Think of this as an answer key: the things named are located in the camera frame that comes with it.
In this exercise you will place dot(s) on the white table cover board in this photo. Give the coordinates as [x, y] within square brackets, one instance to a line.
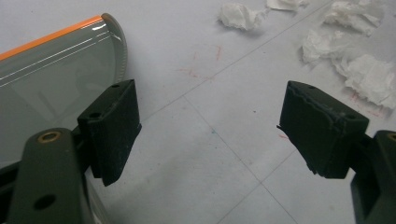
[202, 155]

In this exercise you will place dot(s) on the grey dustpan with orange edge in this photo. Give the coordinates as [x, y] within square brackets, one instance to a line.
[56, 81]

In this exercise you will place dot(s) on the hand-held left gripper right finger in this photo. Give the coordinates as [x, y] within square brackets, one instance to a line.
[320, 137]

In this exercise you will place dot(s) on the pile of white paper scraps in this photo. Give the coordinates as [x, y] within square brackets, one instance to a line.
[370, 77]

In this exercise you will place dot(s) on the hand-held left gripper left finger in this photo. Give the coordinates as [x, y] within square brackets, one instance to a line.
[109, 130]

